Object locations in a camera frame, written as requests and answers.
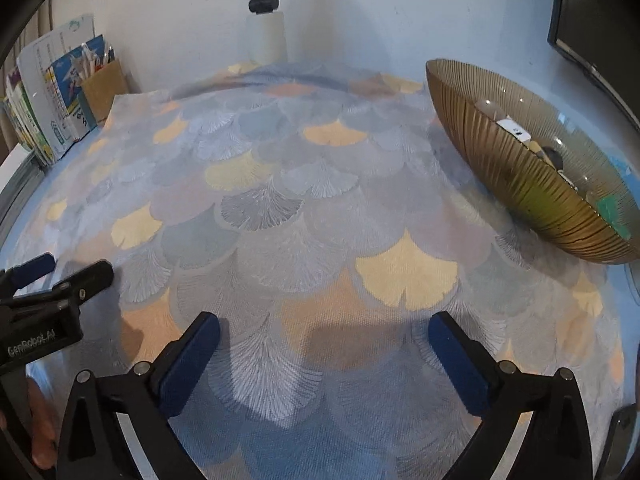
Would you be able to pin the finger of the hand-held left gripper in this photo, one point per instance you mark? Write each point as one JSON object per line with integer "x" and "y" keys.
{"x": 87, "y": 278}
{"x": 35, "y": 266}

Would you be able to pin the stack of white papers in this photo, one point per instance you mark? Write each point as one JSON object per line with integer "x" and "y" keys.
{"x": 15, "y": 175}

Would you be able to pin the fan-patterned table mat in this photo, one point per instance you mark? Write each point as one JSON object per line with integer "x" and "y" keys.
{"x": 325, "y": 210}

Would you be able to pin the black mouse figurine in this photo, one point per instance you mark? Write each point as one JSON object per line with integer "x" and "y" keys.
{"x": 550, "y": 157}

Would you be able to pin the white cube charger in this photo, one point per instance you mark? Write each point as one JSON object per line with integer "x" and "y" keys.
{"x": 512, "y": 130}

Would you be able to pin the bunch of pencils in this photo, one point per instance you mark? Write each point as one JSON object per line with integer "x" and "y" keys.
{"x": 97, "y": 62}

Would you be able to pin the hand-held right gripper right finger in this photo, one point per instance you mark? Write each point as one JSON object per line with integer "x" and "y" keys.
{"x": 460, "y": 370}

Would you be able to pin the amber ribbed glass bowl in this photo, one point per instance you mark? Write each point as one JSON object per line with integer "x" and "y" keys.
{"x": 500, "y": 160}

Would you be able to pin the person's left hand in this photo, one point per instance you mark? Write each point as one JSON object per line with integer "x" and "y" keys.
{"x": 44, "y": 425}

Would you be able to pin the wooden pencil holder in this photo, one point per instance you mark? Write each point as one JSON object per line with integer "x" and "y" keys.
{"x": 105, "y": 92}

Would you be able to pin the green fuzzy pompom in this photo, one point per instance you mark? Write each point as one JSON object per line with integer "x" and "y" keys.
{"x": 614, "y": 215}

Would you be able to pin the beige curtain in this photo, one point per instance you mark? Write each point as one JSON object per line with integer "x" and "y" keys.
{"x": 37, "y": 35}

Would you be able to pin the row of books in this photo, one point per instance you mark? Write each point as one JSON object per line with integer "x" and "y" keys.
{"x": 50, "y": 95}

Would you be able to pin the black monitor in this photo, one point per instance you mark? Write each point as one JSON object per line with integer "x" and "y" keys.
{"x": 600, "y": 20}

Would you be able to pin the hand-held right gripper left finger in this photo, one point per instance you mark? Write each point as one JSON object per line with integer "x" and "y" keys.
{"x": 192, "y": 365}

